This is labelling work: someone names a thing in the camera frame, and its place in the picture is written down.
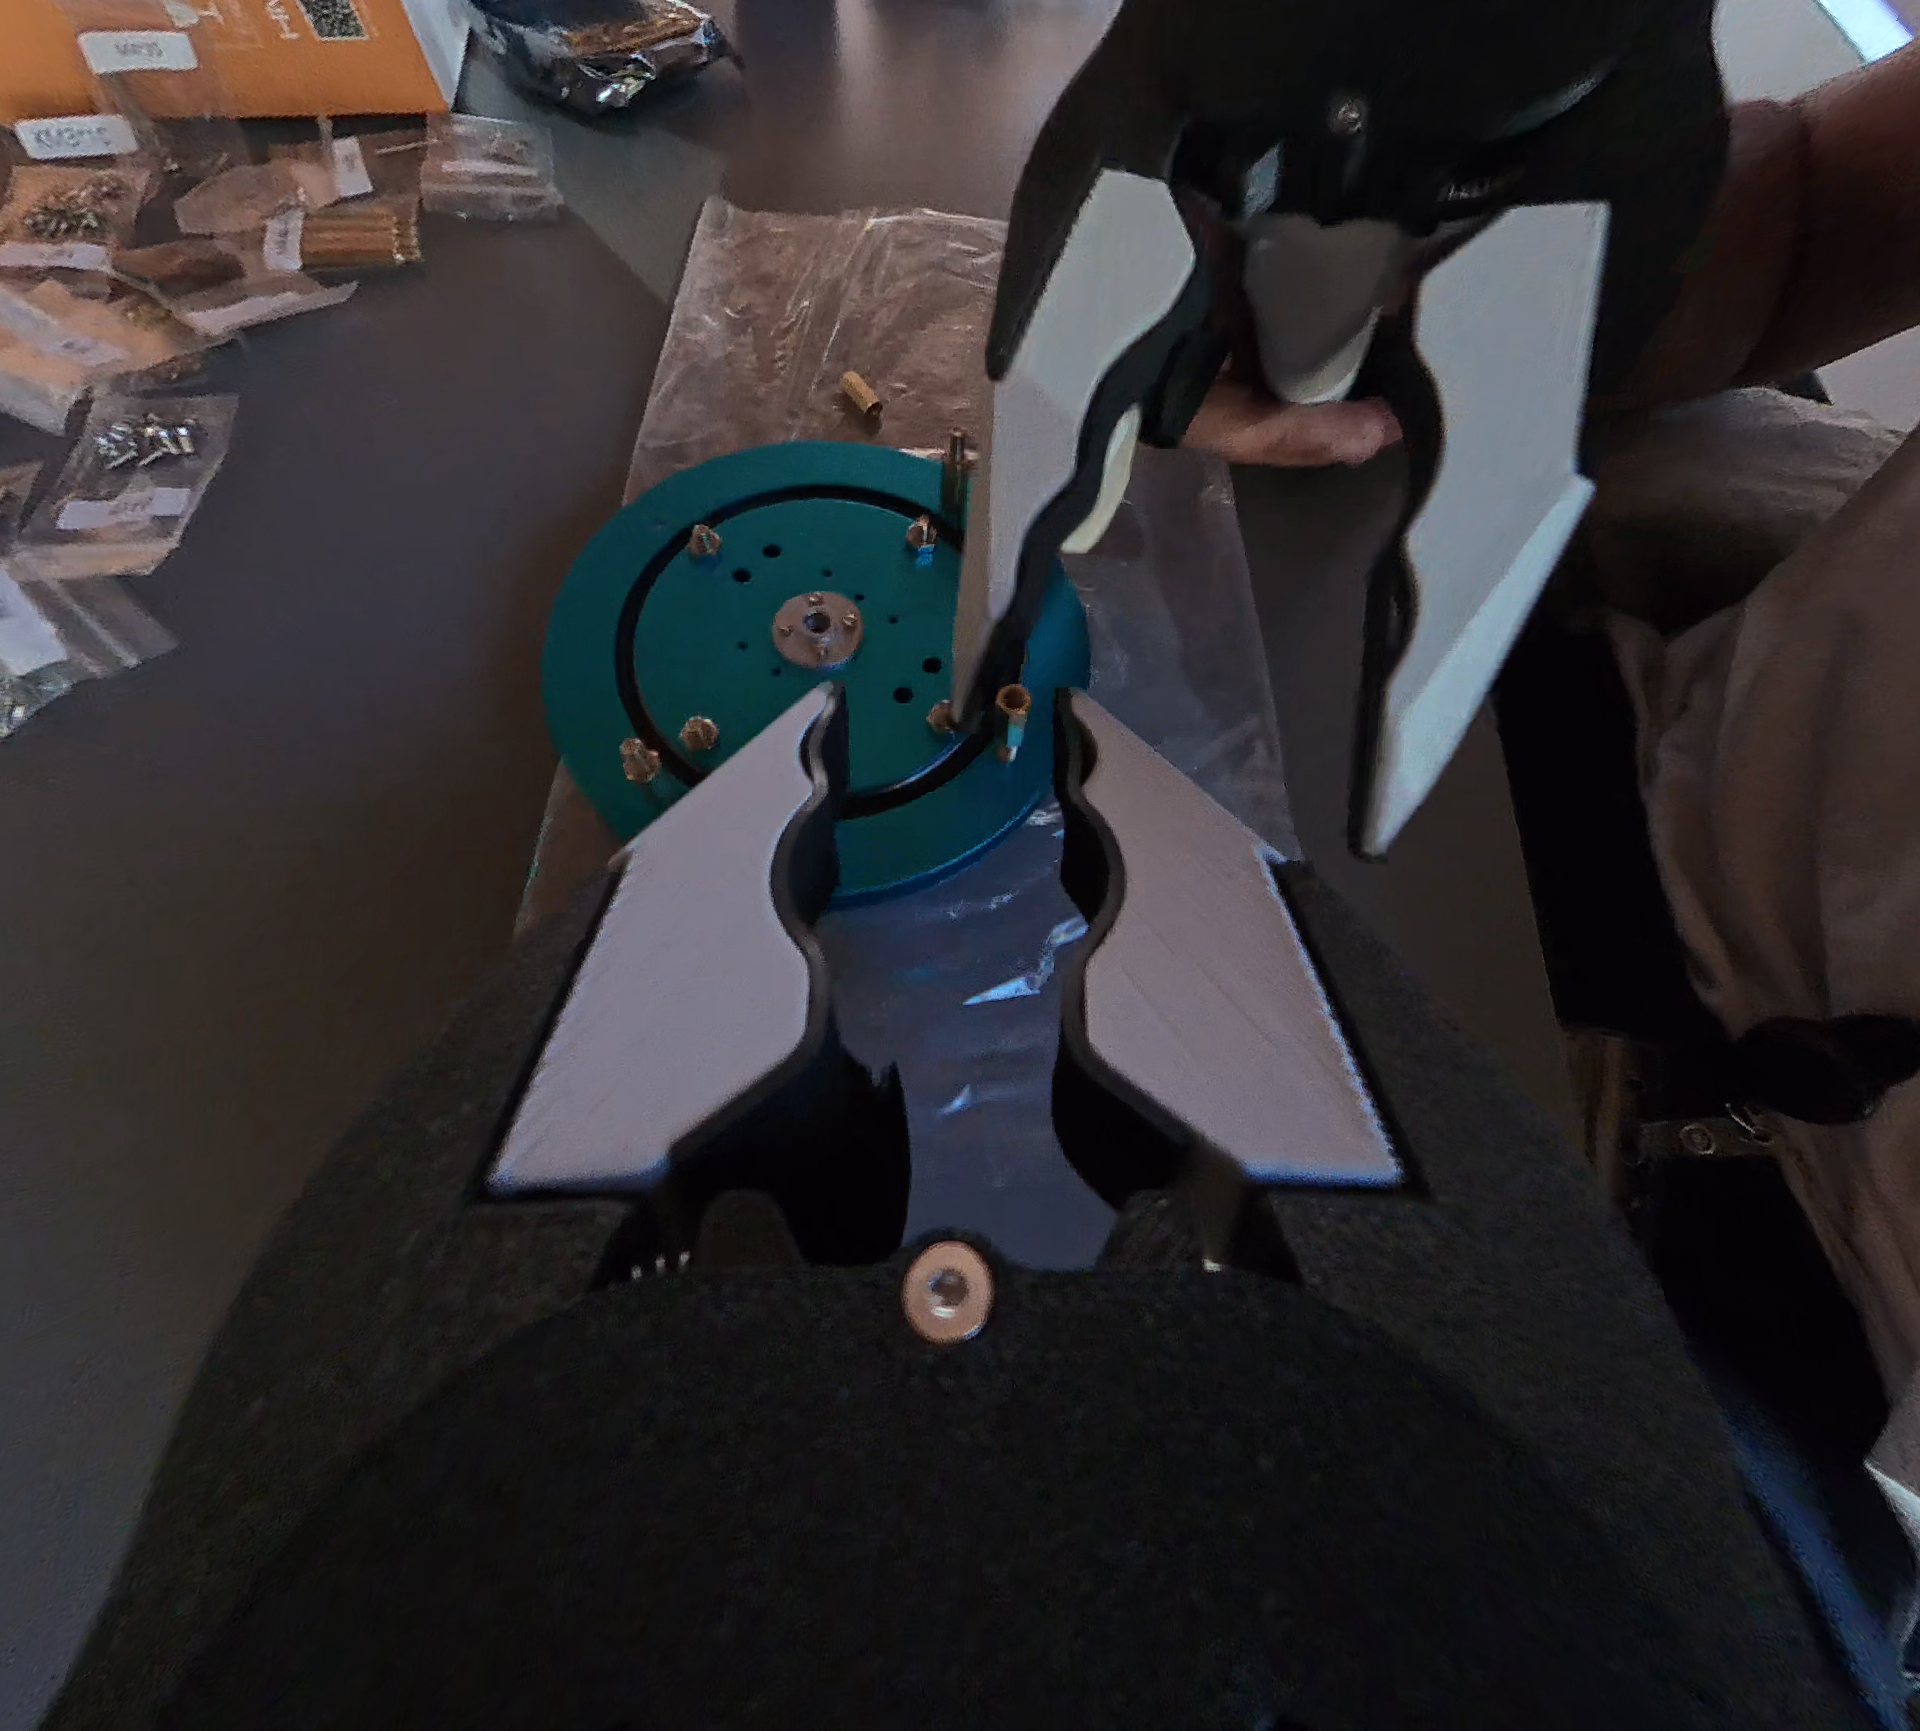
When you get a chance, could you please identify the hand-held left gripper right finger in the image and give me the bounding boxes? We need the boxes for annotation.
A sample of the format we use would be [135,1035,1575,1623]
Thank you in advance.
[1054,687,1424,1189]

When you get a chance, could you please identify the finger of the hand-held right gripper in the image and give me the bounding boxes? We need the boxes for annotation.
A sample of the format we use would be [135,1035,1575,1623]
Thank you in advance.
[949,170,1210,728]
[1351,204,1614,856]

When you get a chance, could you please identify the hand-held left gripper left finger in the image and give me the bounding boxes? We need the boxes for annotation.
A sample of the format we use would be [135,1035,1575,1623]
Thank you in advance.
[483,680,845,1195]

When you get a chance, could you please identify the blue metal turntable disc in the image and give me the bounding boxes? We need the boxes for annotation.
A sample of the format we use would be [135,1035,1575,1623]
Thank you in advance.
[541,442,1093,906]

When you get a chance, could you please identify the person's right forearm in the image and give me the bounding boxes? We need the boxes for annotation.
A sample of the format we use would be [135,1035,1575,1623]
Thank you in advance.
[1619,40,1920,418]

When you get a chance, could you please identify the person's right hand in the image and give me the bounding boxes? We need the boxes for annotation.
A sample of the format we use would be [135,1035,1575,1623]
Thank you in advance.
[1186,374,1415,470]

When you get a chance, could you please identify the clear plastic bag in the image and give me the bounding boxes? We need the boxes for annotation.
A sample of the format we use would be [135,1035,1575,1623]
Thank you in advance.
[515,197,1307,1268]

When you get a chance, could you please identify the black wrapped bundle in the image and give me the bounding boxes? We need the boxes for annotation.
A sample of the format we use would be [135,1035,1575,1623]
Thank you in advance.
[459,0,745,123]

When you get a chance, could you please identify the person's blue jeans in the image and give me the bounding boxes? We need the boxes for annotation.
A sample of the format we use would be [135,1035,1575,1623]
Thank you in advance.
[1625,1195,1920,1731]

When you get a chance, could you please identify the pile of small screw bags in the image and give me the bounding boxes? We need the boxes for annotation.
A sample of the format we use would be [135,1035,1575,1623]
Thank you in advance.
[0,0,566,737]

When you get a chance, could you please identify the black lanyard strap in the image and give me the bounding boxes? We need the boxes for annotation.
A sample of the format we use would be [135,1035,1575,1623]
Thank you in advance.
[1649,1012,1920,1134]

